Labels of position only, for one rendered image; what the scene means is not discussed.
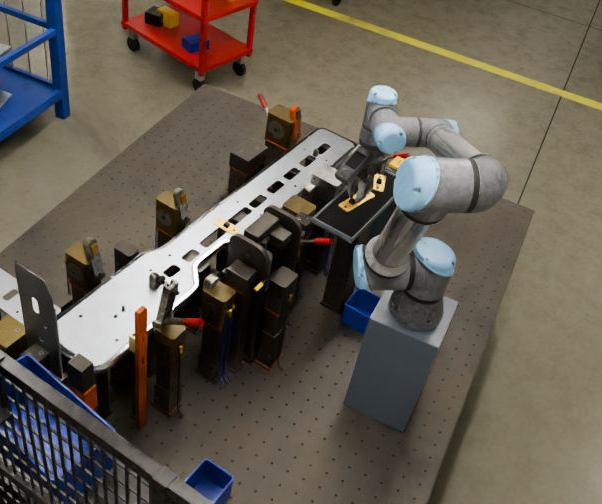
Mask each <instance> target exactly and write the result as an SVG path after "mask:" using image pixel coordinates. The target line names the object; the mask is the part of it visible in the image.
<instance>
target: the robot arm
mask: <svg viewBox="0 0 602 504"><path fill-rule="evenodd" d="M396 104H397V93H396V91H395V90H394V89H392V88H390V87H387V86H381V85H379V86H375V87H373V88H372V89H371V90H370V93H369V96H368V98H367V104H366V108H365V112H364V117H363V121H362V126H361V130H360V134H359V144H360V146H359V147H358V148H357V149H356V150H355V152H354V153H353V154H352V155H351V156H350V157H349V158H348V159H347V160H346V161H345V163H344V164H343V165H342V166H341V167H340V168H339V169H338V170H337V171H336V172H335V178H336V179H337V180H339V181H340V182H342V183H344V184H345V185H346V187H347V191H348V194H349V197H350V199H351V198H353V196H354V189H355V186H356V185H357V184H358V192H357V193H356V198H355V202H356V203H359V202H360V201H362V200H363V199H364V198H365V196H366V195H367V194H368V193H369V192H370V191H371V190H372V189H373V188H374V184H373V183H374V180H373V176H374V175H376V174H377V173H379V175H380V174H382V173H384V171H385V168H386V164H387V160H388V157H386V156H385V155H384V153H386V154H394V153H396V152H399V151H401V150H402V149H403V148H404V147H422V148H429V149H430V150H431V151H432V152H433V153H434V154H435V155H436V156H437V157H435V156H429V155H420V156H411V157H408V158H406V159H405V160H404V161H403V162H402V163H401V164H400V166H399V168H398V170H397V173H396V179H395V180H394V188H393V193H394V200H395V203H396V205H397V207H396V209H395V211H394V212H393V214H392V216H391V217H390V219H389V221H388V222H387V224H386V226H385V227H384V229H383V231H382V232H381V234H380V235H378V236H376V237H374V238H372V239H371V240H370V241H369V243H368V244H367V245H364V244H361V245H356V246H355V248H354V252H353V272H354V280H355V284H356V286H357V287H358V288H359V289H364V290H369V291H370V290H394V291H393V293H392V294H391V297H390V300H389V303H388V307H389V311H390V314H391V315H392V317H393V318H394V319H395V320H396V321H397V322H398V323H400V324H401V325H403V326H405V327H407V328H409V329H413V330H420V331H423V330H429V329H432V328H434V327H436V326H437V325H438V324H439V323H440V321H441V318H442V316H443V312H444V307H443V296H444V293H445V291H446V288H447V286H448V283H449V281H450V278H451V276H452V275H453V273H454V267H455V264H456V257H455V254H454V252H453V251H452V249H451V248H450V247H449V246H448V245H446V244H445V243H444V242H442V241H440V240H438V239H435V238H432V237H423V238H421V237H422V236H423V235H424V233H425V232H426V230H427V229H428V228H429V226H430V225H434V224H437V223H439V222H440V221H441V220H442V219H443V218H444V217H445V216H446V215H447V213H478V212H483V211H486V210H488V209H490V208H491V207H493V206H494V205H495V204H497V203H498V202H499V201H500V199H501V198H502V197H503V195H504V193H505V191H506V187H507V174H506V171H505V169H504V167H503V166H502V164H501V163H500V162H499V161H498V160H496V159H495V158H494V157H493V156H491V155H489V154H485V153H481V152H479V151H478V150H477V149H476V148H475V147H473V146H472V145H471V144H470V143H469V142H467V141H466V140H465V139H464V138H462V137H461V136H460V135H459V127H458V124H457V122H456V121H454V120H447V119H444V118H442V119H429V118H412V117H398V115H397V113H396V110H395V106H396ZM384 158H385V159H384ZM384 163H385V166H384V169H383V170H381V169H382V165H383V164H384Z"/></svg>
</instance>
